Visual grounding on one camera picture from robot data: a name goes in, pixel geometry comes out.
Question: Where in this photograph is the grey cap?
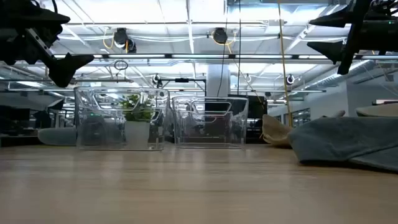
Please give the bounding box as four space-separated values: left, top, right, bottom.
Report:
288 116 398 172

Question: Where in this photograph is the black hanging cable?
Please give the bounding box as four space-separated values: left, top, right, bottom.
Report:
237 0 243 96

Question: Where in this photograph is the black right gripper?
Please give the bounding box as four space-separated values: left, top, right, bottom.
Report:
307 0 385 76

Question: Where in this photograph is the silver ventilation duct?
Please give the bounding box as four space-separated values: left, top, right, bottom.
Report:
310 58 379 91

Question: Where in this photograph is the green plant in white pot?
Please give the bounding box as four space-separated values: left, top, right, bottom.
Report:
119 93 155 147

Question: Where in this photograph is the long ceiling light strip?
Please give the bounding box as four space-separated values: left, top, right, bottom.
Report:
52 53 398 60

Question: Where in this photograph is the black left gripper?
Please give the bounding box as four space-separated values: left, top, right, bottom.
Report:
0 0 95 88

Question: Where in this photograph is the black aluminium frame rail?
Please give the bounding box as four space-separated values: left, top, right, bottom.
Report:
0 134 40 147

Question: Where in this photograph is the clear plastic bin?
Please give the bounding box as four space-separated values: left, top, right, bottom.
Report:
171 95 249 149
73 86 171 152

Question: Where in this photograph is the black desk monitor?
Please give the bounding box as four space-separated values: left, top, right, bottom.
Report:
0 105 31 122

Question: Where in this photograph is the black ceiling cord reel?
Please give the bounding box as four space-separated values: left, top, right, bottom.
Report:
113 27 137 54
212 27 229 45

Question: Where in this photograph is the grey rounded object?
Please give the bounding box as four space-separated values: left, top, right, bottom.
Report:
37 126 78 147

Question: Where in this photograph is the yellow cable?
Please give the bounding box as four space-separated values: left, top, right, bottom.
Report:
276 0 294 128

